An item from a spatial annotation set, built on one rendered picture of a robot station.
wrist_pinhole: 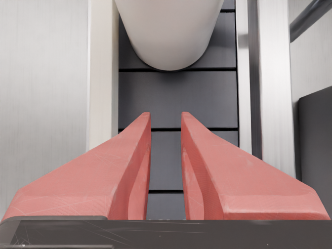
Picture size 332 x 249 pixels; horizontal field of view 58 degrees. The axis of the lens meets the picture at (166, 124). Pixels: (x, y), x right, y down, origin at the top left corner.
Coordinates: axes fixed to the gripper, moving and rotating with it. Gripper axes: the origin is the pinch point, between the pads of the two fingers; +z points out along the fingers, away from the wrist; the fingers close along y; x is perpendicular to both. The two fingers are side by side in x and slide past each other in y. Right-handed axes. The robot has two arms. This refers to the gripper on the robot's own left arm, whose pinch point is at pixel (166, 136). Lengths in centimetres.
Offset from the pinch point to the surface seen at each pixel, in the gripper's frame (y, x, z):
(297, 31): -9.6, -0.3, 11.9
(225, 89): -3.8, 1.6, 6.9
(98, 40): 3.6, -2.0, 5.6
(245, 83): -5.1, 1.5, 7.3
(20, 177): 11.5, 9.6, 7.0
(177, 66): -0.7, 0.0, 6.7
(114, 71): 2.8, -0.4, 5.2
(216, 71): -3.2, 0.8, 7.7
